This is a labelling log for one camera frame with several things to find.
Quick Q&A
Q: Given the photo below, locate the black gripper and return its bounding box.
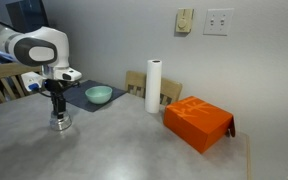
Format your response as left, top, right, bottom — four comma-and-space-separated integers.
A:
43, 78, 68, 121

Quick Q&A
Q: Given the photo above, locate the dark background panel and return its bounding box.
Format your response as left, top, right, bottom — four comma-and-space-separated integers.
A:
5, 0, 50, 33

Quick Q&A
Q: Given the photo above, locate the white adapter box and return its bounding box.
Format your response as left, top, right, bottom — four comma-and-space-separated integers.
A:
20, 71, 47, 93

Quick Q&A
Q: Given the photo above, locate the clear glass lid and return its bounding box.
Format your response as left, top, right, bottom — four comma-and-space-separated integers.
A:
50, 111, 73, 123

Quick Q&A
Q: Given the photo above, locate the teal bowl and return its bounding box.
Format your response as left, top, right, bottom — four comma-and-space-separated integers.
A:
84, 85, 114, 105

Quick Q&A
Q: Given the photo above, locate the dark blue cloth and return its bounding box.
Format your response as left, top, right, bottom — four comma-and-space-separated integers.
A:
62, 79, 128, 113

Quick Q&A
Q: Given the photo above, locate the white light switch plate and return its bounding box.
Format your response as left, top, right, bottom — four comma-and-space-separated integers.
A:
202, 7, 235, 37

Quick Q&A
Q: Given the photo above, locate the silver candle container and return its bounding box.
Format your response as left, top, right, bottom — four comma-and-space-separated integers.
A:
49, 112, 73, 132

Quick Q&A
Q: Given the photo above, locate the beige wall thermostat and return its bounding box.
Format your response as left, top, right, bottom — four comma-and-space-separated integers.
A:
175, 8, 195, 34

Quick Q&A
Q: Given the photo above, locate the orange cardboard box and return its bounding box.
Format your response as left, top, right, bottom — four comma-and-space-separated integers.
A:
162, 95, 237, 155

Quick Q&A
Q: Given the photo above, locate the white paper towel roll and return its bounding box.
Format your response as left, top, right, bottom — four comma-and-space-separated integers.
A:
144, 59, 163, 114

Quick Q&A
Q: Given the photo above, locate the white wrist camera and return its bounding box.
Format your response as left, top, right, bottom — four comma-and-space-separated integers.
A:
52, 66, 83, 82

